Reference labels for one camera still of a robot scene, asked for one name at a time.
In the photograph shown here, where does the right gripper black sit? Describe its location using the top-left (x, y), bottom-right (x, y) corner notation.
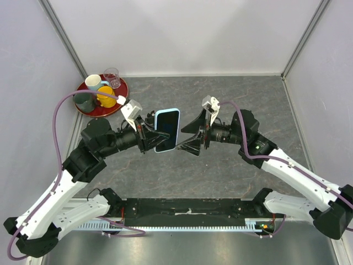
top-left (176, 107), bottom-right (245, 157)

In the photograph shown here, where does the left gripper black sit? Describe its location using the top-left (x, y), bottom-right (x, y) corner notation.
top-left (99, 114), bottom-right (170, 158)

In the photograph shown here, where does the phone with light blue case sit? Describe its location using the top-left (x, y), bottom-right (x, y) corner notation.
top-left (154, 108), bottom-right (180, 153)

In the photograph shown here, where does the black phone stand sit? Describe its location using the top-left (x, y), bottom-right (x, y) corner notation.
top-left (145, 110), bottom-right (156, 124)

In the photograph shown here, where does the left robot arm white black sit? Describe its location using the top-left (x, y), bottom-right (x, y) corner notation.
top-left (3, 116), bottom-right (170, 258)

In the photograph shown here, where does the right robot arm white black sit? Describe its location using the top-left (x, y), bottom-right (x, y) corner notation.
top-left (177, 109), bottom-right (352, 240)

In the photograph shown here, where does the red round tray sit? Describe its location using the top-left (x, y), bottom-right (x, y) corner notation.
top-left (74, 74), bottom-right (129, 118)

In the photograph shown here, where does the yellow mug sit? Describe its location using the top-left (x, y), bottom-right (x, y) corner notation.
top-left (97, 86), bottom-right (117, 108)

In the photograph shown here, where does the clear glass tumbler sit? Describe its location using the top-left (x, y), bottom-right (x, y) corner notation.
top-left (103, 67), bottom-right (121, 89)

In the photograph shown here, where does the dark green mug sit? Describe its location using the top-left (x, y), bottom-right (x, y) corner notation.
top-left (73, 93), bottom-right (95, 113)

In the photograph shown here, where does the white cup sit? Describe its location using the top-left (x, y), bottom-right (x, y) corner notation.
top-left (84, 74), bottom-right (102, 91)

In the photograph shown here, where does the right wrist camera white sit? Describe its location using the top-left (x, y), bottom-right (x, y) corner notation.
top-left (201, 95), bottom-right (220, 126)

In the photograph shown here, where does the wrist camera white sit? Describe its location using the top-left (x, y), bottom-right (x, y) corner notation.
top-left (201, 95), bottom-right (220, 126)
top-left (116, 96), bottom-right (142, 132)

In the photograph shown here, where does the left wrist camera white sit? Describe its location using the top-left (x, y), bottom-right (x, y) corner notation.
top-left (116, 96), bottom-right (142, 132)

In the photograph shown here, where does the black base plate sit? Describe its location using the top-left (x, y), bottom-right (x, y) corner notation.
top-left (105, 198), bottom-right (284, 227)

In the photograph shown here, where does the light blue cable duct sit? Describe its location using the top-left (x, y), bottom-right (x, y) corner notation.
top-left (74, 219), bottom-right (262, 232)

